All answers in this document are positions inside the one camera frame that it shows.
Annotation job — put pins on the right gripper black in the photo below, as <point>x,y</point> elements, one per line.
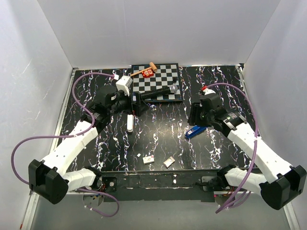
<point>196,108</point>

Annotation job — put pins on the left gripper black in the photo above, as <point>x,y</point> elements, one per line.
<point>139,107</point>

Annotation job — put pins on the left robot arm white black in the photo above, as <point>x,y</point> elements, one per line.
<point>49,177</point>

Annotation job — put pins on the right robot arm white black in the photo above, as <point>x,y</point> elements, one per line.
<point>278,183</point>

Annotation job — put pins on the red dice block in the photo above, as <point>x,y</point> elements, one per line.
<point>147,73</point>

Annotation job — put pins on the black microphone silver grille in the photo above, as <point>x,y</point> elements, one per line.
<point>159,92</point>

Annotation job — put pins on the black white chessboard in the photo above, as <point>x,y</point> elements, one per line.
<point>162,78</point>

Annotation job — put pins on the wooden mallet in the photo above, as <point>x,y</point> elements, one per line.
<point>152,66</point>

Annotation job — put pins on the white staple box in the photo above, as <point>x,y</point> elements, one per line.
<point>148,159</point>

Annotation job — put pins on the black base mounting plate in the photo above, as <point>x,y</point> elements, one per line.
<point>163,185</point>

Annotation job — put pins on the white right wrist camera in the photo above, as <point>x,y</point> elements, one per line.
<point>205,90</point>

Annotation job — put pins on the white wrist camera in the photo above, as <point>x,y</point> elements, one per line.
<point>205,90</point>
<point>123,84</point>

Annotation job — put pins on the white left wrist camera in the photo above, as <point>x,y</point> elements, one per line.
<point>123,84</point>

